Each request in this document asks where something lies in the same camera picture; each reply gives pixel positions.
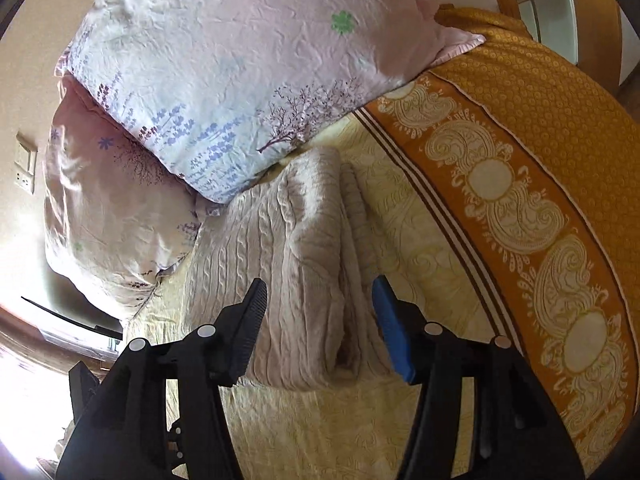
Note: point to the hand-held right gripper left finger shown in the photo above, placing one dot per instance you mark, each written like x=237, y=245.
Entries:
x=247, y=330

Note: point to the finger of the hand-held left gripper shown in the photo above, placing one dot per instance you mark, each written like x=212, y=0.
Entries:
x=84, y=392

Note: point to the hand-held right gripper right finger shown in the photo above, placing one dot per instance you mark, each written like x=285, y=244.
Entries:
x=395, y=335

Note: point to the yellow patterned bed sheet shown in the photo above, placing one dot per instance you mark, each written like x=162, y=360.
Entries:
x=425, y=240

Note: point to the pink floral pillow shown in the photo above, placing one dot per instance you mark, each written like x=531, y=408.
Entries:
x=100, y=220

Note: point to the white floral pillow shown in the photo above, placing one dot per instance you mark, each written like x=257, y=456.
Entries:
x=225, y=60

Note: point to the orange patterned blanket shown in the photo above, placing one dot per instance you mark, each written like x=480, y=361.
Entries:
x=550, y=110

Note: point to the wooden framed glass door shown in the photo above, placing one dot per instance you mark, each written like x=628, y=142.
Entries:
x=600, y=25

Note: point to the white wall switch plate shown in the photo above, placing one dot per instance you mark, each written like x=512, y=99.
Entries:
x=25, y=162

